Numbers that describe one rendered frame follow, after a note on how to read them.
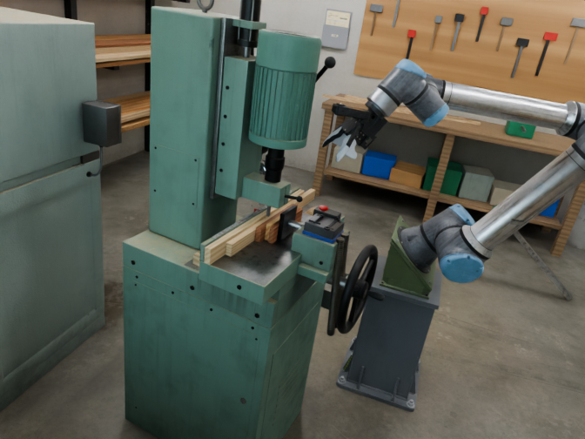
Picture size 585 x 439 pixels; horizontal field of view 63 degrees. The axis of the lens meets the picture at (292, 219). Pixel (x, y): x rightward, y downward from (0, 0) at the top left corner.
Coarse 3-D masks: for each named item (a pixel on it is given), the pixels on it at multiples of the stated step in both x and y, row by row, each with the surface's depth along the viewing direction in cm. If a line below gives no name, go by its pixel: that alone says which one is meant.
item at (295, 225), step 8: (288, 208) 150; (296, 208) 153; (280, 216) 146; (288, 216) 148; (280, 224) 147; (288, 224) 150; (296, 224) 149; (304, 224) 149; (280, 232) 148; (288, 232) 153
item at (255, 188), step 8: (248, 176) 150; (256, 176) 151; (264, 176) 152; (248, 184) 149; (256, 184) 147; (264, 184) 146; (272, 184) 146; (280, 184) 147; (288, 184) 148; (248, 192) 150; (256, 192) 148; (264, 192) 147; (272, 192) 146; (280, 192) 145; (288, 192) 150; (256, 200) 149; (264, 200) 148; (272, 200) 147; (280, 200) 146
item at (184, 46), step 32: (160, 32) 136; (192, 32) 132; (160, 64) 140; (192, 64) 135; (160, 96) 144; (192, 96) 138; (160, 128) 148; (192, 128) 142; (160, 160) 152; (192, 160) 146; (160, 192) 156; (192, 192) 150; (160, 224) 161; (192, 224) 154; (224, 224) 167
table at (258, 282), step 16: (304, 208) 176; (288, 240) 150; (224, 256) 136; (240, 256) 137; (256, 256) 139; (272, 256) 140; (288, 256) 141; (208, 272) 132; (224, 272) 129; (240, 272) 130; (256, 272) 131; (272, 272) 132; (288, 272) 138; (304, 272) 143; (320, 272) 142; (224, 288) 131; (240, 288) 128; (256, 288) 126; (272, 288) 130
